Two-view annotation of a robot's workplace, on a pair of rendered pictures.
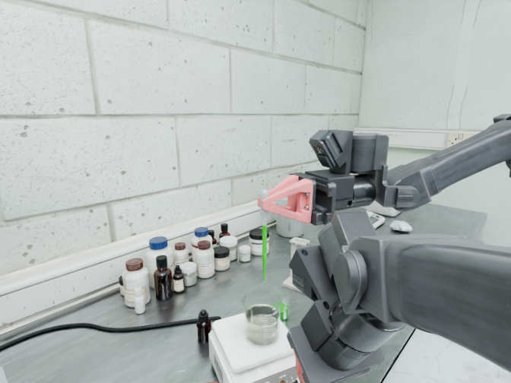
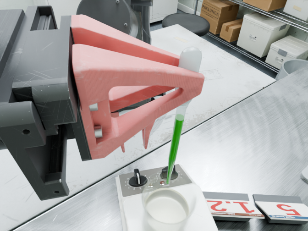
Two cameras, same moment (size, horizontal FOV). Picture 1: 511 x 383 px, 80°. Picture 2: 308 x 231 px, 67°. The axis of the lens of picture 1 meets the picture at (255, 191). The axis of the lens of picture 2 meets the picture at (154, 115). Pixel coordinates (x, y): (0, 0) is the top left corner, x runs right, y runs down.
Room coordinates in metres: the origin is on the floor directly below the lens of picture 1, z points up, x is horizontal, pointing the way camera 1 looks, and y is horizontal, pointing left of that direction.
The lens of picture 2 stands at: (0.57, -0.02, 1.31)
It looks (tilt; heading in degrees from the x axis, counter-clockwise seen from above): 44 degrees down; 188
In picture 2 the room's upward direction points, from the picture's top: 4 degrees clockwise
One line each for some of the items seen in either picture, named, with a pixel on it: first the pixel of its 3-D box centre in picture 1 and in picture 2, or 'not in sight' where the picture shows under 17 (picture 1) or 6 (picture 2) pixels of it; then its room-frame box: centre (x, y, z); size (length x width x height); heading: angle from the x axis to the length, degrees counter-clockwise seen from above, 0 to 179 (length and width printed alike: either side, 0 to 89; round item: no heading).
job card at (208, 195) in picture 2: not in sight; (229, 203); (0.36, 0.10, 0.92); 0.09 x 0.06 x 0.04; 99
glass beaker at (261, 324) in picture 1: (260, 317); (168, 210); (0.44, -0.01, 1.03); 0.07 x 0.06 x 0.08; 115
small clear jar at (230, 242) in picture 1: (228, 248); not in sight; (0.91, 0.09, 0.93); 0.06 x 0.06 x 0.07
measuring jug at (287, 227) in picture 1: (290, 216); not in sight; (1.11, -0.13, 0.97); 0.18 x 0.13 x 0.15; 171
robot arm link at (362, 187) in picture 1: (353, 188); not in sight; (0.51, -0.17, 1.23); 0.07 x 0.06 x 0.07; 114
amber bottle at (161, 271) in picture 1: (163, 276); not in sight; (0.70, 0.23, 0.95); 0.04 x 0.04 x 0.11
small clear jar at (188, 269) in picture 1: (188, 273); not in sight; (0.76, 0.18, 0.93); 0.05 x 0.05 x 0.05
